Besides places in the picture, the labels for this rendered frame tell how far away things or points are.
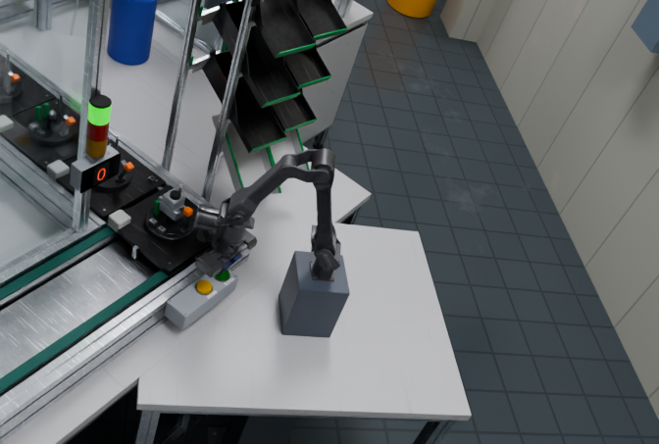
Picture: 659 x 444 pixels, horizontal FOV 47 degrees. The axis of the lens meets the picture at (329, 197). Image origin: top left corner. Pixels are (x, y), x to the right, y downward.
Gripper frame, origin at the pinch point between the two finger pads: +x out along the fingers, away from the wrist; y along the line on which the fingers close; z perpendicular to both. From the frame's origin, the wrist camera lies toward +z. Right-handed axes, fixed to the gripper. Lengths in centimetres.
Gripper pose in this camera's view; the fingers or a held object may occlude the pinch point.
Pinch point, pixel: (223, 264)
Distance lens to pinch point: 207.3
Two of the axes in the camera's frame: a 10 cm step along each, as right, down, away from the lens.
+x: -2.8, 7.1, 6.4
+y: -5.7, 4.2, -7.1
